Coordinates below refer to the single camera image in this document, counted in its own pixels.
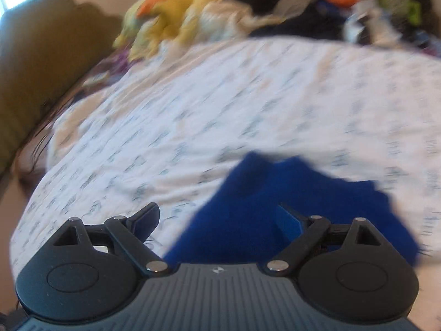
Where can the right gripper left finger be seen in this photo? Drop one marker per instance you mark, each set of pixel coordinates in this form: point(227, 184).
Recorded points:
point(128, 235)

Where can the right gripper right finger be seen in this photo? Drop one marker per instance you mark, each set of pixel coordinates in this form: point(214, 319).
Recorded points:
point(305, 235)

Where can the blue knit sweater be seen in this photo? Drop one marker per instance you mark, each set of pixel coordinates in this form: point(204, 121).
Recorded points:
point(257, 211)

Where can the black clothes pile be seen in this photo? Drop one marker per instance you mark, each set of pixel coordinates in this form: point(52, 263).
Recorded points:
point(314, 19)

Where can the white script-print bedspread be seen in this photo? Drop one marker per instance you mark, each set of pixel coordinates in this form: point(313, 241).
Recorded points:
point(172, 129)

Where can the yellow floral quilt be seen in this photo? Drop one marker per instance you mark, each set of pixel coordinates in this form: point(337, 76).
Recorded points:
point(149, 23)

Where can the crumpled silver wrappers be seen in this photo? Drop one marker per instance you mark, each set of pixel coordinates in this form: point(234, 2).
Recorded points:
point(369, 24)

